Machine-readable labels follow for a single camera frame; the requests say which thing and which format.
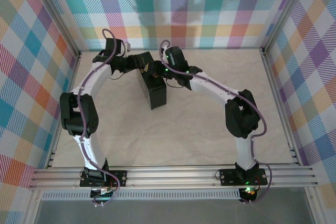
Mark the starry night print tin box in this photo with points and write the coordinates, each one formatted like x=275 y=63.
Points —
x=157 y=95

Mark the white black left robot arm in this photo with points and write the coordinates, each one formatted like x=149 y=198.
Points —
x=92 y=82

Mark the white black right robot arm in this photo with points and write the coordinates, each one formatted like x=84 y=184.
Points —
x=207 y=89

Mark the small controller circuit board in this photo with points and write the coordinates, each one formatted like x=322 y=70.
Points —
x=248 y=193
x=103 y=193

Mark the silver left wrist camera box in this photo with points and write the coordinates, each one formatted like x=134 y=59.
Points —
x=128 y=46

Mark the aluminium side frame rail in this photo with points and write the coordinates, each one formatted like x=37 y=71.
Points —
x=275 y=90
x=74 y=70

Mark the aluminium upright frame post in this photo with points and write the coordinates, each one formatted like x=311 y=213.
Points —
x=60 y=16
x=284 y=11

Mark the long aluminium base rail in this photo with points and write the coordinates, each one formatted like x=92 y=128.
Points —
x=170 y=176

